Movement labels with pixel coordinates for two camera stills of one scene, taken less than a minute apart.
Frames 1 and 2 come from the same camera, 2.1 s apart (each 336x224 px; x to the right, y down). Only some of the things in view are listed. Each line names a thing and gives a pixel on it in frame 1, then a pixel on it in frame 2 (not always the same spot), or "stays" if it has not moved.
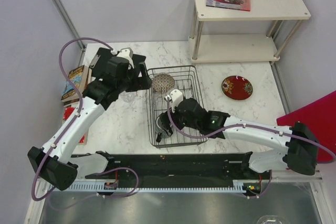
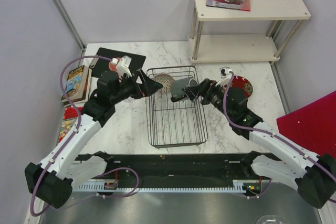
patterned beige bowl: (163, 82) stays
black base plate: (234, 165) stays
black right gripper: (165, 120) to (205, 89)
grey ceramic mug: (161, 130) to (178, 84)
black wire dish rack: (186, 80) stays
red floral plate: (237, 87) stays
